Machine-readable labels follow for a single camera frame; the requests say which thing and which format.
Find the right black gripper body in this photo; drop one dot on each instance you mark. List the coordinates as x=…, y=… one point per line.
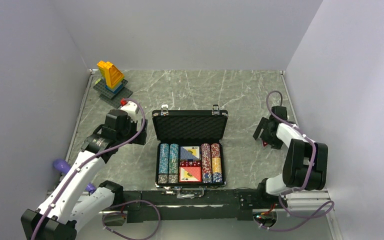
x=275, y=142

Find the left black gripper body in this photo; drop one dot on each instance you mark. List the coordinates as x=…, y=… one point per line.
x=130, y=129

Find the blue playing card deck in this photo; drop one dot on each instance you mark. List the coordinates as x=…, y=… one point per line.
x=190, y=153

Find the black poker chip case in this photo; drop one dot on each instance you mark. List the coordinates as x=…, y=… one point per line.
x=189, y=128

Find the red die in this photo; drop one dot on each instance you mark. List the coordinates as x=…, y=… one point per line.
x=196, y=163
x=187, y=163

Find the red playing card deck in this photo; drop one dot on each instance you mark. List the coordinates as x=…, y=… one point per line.
x=190, y=174

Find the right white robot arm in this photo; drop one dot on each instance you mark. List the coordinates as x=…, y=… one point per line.
x=305, y=165

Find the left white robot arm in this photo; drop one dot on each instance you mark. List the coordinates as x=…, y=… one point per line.
x=61, y=216

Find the grey toy brick baseplate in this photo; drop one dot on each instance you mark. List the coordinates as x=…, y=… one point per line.
x=112, y=97

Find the yellow toy brick tower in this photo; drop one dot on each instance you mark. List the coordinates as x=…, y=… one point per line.
x=112, y=75

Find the blue chip row far left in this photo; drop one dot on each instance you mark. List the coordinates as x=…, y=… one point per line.
x=163, y=167

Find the red yellow chip row right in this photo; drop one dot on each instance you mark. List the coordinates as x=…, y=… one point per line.
x=216, y=163

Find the purple cylinder object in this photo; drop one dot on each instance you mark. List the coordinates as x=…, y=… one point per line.
x=61, y=165

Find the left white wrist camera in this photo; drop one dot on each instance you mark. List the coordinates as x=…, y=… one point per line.
x=130, y=108

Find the black front mounting rail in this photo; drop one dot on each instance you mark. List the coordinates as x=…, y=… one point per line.
x=240, y=204

